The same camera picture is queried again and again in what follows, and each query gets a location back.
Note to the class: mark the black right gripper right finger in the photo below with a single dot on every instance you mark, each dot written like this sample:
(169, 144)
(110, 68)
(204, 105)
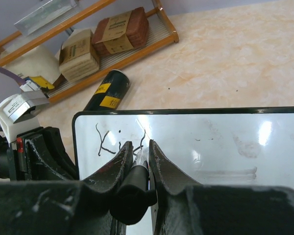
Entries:
(186, 207)

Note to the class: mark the black framed whiteboard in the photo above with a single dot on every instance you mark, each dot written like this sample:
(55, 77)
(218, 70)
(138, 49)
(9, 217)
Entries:
(240, 146)

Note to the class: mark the black yellow drink can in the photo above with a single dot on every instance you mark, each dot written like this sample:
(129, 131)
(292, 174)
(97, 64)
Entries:
(110, 92)

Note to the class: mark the clear plastic box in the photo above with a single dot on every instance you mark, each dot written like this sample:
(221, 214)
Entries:
(46, 15)

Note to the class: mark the orange wooden shelf rack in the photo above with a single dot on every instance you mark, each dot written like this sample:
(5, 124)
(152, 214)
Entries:
(161, 33)

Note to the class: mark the black capped marker pen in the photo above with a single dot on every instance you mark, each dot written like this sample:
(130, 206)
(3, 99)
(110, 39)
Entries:
(134, 196)

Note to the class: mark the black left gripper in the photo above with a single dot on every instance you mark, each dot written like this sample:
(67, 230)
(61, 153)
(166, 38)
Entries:
(35, 155)

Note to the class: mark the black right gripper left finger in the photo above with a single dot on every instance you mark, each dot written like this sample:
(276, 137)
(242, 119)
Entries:
(65, 207)

